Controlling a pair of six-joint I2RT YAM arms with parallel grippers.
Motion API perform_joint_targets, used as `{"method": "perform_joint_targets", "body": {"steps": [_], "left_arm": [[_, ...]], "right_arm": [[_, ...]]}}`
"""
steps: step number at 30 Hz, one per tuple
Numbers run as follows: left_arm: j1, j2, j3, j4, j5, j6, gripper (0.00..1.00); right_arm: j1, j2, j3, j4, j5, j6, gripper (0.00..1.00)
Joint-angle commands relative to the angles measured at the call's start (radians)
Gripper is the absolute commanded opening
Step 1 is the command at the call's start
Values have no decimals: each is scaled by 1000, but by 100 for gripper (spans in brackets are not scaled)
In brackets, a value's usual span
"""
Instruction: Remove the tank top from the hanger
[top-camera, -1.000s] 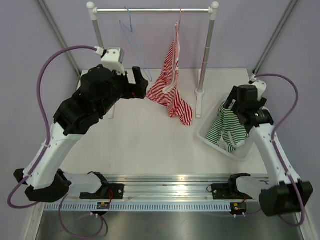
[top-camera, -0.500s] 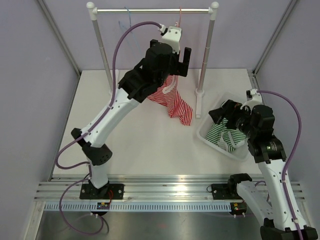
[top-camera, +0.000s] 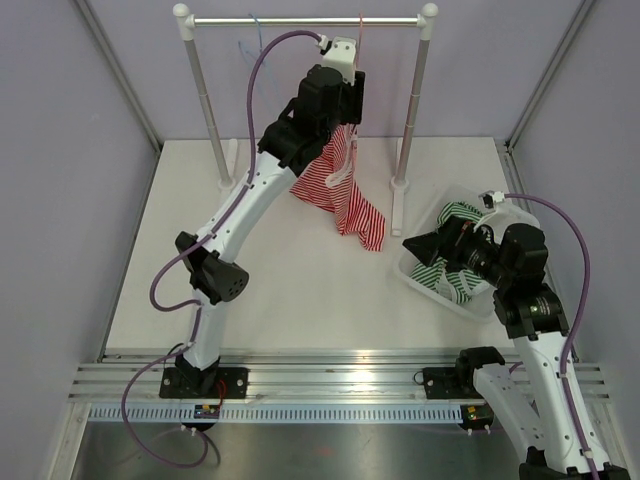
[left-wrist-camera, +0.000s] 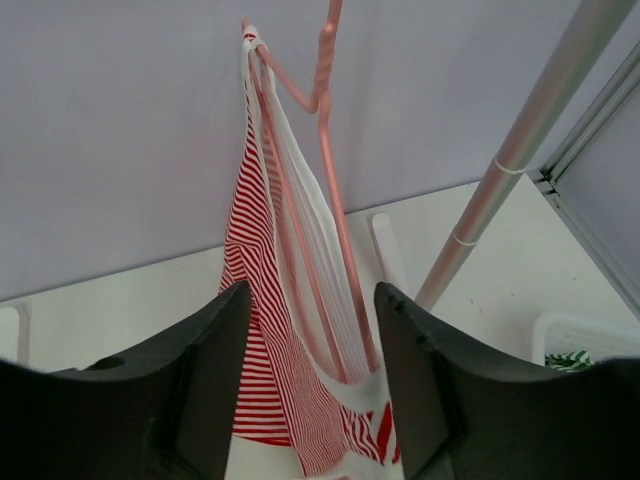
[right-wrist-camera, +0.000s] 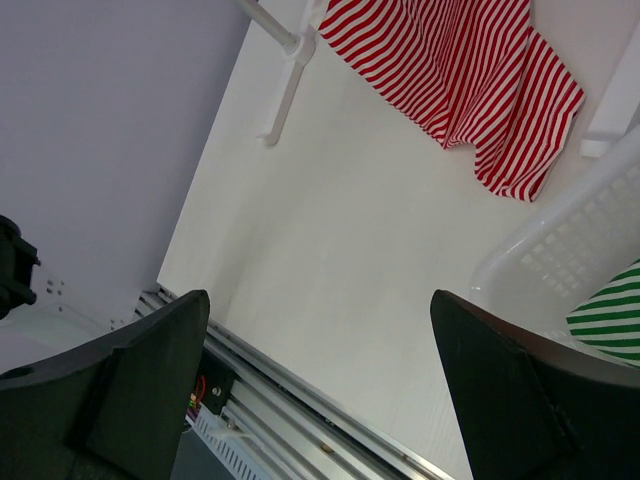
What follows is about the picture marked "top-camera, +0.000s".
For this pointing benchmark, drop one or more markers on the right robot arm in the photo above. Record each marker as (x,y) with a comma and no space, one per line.
(552,434)

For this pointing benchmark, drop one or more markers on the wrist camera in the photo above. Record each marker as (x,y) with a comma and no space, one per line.
(491,201)
(339,54)

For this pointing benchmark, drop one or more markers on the blue wire hanger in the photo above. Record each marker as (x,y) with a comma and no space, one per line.
(250,56)

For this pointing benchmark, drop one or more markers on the white clothes rack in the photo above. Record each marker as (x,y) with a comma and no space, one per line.
(226,159)

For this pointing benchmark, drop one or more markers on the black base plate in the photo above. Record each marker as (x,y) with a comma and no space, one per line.
(221,382)
(443,383)

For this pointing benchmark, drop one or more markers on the white slotted cable duct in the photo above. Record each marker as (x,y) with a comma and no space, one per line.
(280,413)

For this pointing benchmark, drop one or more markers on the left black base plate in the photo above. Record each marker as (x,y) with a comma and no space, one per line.
(221,382)

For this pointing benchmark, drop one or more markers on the red striped tank top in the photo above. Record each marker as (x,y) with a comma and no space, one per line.
(329,184)

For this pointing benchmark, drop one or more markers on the aluminium mounting rail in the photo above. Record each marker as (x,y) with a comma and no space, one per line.
(321,376)

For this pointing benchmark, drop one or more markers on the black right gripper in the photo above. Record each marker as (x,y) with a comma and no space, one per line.
(457,235)

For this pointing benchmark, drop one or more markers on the green striped tank top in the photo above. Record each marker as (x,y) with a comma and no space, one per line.
(458,287)

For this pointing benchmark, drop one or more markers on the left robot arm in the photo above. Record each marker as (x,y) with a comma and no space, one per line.
(326,100)

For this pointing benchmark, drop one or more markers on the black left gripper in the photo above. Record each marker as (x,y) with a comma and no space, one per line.
(352,95)

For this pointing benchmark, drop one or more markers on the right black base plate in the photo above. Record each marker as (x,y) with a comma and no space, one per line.
(443,383)

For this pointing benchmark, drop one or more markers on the red wire hanger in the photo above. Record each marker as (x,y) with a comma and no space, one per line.
(359,40)

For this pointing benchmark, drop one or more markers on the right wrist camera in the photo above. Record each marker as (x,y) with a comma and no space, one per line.
(491,201)

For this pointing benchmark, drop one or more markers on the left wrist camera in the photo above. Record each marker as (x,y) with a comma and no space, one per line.
(339,54)

